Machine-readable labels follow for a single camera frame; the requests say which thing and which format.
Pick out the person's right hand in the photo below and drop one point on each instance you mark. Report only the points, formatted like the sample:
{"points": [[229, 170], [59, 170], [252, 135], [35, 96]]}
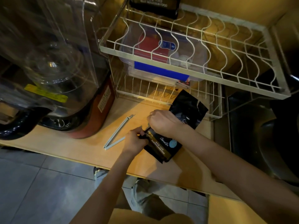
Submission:
{"points": [[163, 123]]}

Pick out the person's left hand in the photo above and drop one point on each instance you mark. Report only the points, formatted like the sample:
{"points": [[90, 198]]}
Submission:
{"points": [[133, 142]]}

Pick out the person's left fingers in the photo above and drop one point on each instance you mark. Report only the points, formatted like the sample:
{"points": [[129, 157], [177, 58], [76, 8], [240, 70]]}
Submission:
{"points": [[141, 135]]}

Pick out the person's right fingers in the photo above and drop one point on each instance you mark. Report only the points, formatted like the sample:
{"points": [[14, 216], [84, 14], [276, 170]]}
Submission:
{"points": [[153, 122]]}

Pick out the black coffee bag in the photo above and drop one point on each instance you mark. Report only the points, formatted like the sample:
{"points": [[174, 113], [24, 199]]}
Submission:
{"points": [[186, 109]]}

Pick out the person's left forearm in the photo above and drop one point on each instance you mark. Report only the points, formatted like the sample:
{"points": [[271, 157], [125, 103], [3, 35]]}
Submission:
{"points": [[105, 186]]}

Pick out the person's right forearm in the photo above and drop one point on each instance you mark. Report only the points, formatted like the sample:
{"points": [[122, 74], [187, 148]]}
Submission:
{"points": [[233, 174]]}

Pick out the white bag sealing clip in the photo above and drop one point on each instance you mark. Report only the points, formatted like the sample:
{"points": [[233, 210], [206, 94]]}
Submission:
{"points": [[116, 135]]}

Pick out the person's shoe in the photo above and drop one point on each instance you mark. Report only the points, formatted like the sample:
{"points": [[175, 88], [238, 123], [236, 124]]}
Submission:
{"points": [[99, 171]]}

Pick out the person's grey trouser legs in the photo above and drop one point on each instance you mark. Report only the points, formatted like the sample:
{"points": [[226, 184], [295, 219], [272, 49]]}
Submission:
{"points": [[144, 198]]}

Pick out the clear plastic storage container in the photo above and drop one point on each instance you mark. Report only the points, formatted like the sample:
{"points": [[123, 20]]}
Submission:
{"points": [[161, 53]]}

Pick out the stainless steel sink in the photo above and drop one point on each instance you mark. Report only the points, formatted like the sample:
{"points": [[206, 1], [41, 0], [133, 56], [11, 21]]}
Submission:
{"points": [[264, 137]]}

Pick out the black packet with label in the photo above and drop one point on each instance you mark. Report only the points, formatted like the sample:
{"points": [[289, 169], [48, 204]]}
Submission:
{"points": [[155, 5]]}

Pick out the blender with clear enclosure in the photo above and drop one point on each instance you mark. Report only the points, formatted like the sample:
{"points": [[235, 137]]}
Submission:
{"points": [[51, 67]]}

